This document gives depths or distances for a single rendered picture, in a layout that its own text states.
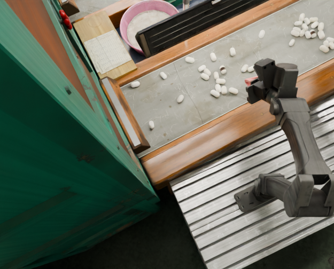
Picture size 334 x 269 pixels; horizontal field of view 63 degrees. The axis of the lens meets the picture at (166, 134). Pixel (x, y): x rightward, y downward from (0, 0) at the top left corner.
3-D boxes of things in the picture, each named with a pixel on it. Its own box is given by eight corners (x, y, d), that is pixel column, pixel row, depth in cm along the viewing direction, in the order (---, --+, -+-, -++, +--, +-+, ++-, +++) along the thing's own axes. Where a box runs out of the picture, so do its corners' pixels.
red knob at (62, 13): (76, 31, 61) (68, 17, 57) (67, 36, 61) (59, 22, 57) (69, 18, 62) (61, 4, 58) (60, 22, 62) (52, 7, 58)
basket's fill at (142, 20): (186, 45, 121) (186, 37, 116) (141, 66, 119) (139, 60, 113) (163, 9, 127) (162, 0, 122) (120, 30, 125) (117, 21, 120)
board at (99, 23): (137, 69, 109) (137, 68, 108) (103, 85, 108) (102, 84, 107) (105, 11, 119) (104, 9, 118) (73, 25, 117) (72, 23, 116)
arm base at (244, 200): (237, 192, 94) (247, 212, 92) (287, 169, 96) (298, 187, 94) (232, 195, 102) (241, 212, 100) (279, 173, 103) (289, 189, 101)
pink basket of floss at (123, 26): (190, 22, 125) (191, 7, 116) (170, 71, 118) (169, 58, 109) (137, 8, 129) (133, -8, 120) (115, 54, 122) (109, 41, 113)
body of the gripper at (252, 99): (244, 86, 86) (258, 93, 80) (271, 72, 87) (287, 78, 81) (247, 103, 90) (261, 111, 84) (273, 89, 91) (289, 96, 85)
